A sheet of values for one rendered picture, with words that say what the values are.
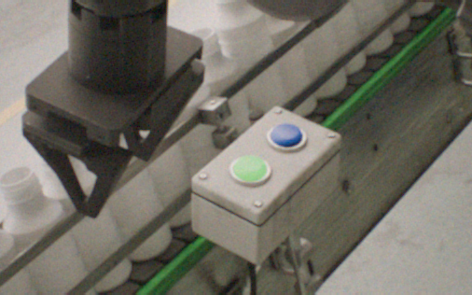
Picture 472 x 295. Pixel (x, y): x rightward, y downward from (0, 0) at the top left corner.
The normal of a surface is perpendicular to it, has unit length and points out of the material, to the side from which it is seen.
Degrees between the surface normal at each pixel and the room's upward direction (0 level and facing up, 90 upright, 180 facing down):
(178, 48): 25
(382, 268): 0
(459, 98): 90
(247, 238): 90
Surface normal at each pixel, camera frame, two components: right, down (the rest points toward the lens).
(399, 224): -0.26, -0.85
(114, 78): -0.01, 0.67
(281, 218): 0.81, 0.39
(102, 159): 0.09, -0.74
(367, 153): 0.77, 0.11
